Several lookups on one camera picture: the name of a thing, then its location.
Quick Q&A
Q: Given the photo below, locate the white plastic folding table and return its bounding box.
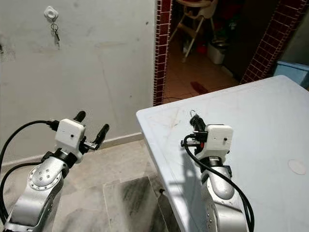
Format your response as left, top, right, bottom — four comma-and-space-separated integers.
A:
136, 75, 309, 232

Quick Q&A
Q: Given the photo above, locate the white plastic bin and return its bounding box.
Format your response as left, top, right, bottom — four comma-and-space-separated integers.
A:
207, 41, 229, 65

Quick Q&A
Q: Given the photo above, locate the red mosaic tile door jamb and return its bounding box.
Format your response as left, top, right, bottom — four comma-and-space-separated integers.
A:
240, 0, 309, 84
153, 0, 173, 106

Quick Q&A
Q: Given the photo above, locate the hanging metal key bunch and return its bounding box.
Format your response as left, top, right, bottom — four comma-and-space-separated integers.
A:
50, 23, 61, 45

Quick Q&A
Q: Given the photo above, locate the wooden high chair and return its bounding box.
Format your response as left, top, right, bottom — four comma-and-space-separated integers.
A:
169, 0, 211, 62

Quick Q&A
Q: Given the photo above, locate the light blue plastic container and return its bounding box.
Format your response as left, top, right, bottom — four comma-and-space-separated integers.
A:
274, 61, 309, 88

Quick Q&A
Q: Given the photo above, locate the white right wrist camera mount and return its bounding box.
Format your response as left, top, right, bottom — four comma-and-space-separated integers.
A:
205, 124, 234, 157

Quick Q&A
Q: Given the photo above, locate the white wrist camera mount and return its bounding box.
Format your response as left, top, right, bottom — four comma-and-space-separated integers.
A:
54, 118, 85, 155
205, 124, 234, 157

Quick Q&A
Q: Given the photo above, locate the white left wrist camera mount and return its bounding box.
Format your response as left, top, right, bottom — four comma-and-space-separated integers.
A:
54, 118, 85, 155

